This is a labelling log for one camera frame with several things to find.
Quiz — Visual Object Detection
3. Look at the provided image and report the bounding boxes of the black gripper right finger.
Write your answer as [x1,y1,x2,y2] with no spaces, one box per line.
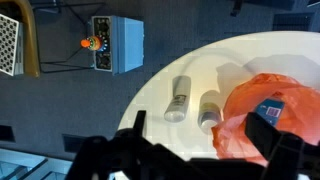
[244,112,303,167]

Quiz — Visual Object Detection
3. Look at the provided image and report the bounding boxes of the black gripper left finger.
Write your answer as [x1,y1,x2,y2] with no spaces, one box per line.
[132,110,148,136]

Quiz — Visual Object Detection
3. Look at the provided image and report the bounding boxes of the orange plastic bag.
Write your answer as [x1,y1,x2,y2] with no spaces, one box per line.
[211,73,320,168]

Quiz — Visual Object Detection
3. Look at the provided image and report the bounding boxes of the blue grey control box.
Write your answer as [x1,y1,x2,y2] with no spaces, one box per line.
[80,15,145,76]

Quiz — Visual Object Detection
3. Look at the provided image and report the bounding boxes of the short white bottle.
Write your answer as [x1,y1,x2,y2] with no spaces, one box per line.
[197,90,223,132]

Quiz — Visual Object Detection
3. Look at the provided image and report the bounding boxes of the dark floor outlet cover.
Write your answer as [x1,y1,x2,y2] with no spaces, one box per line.
[62,133,89,154]
[0,124,16,144]

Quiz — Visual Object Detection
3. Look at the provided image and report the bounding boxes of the wooden chair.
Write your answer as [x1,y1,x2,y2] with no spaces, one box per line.
[9,0,42,79]

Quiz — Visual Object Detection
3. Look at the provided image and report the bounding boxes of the white perforated board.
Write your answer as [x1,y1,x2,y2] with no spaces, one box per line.
[0,13,25,77]

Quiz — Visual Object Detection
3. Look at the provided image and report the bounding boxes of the black metal stand frame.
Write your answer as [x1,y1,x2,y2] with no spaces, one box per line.
[31,0,108,74]

